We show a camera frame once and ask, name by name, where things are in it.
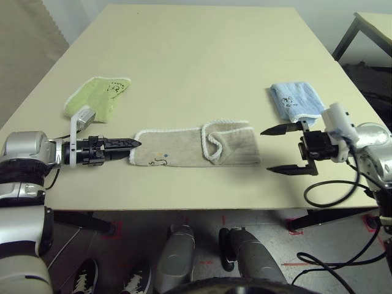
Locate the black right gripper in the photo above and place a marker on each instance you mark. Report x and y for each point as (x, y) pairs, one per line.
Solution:
(320, 145)

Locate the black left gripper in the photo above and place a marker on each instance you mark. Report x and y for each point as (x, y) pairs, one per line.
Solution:
(92, 151)

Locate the beige towel with white edging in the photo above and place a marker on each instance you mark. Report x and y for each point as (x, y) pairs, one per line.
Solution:
(177, 147)

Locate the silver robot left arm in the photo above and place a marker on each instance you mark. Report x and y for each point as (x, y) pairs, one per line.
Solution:
(21, 147)

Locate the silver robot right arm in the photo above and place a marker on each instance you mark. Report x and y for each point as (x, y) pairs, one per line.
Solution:
(370, 137)

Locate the blue folded towel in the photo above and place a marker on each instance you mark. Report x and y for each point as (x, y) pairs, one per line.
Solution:
(297, 98)

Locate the green folded towel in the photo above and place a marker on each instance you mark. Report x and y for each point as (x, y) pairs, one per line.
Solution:
(95, 95)

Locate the black table foot bar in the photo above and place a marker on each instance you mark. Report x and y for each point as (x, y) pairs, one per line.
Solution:
(85, 222)
(324, 219)

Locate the grey robot right leg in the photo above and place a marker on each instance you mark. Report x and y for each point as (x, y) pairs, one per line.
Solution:
(252, 255)

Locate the grey robot leg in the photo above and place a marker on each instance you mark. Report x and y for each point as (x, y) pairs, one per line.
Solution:
(176, 257)
(252, 255)

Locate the red floor tape strip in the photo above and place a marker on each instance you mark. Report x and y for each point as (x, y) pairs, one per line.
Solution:
(294, 264)

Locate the grey robot left leg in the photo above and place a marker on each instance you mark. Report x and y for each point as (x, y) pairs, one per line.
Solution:
(176, 257)

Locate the beige curtain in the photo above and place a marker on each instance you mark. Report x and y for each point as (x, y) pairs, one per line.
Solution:
(24, 61)

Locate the black robot torso rim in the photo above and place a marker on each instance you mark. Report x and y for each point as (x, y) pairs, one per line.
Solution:
(242, 288)

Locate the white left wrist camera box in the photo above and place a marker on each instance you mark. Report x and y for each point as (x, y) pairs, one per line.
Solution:
(73, 128)

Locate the beige side table black frame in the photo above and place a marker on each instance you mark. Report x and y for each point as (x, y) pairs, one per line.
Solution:
(373, 30)

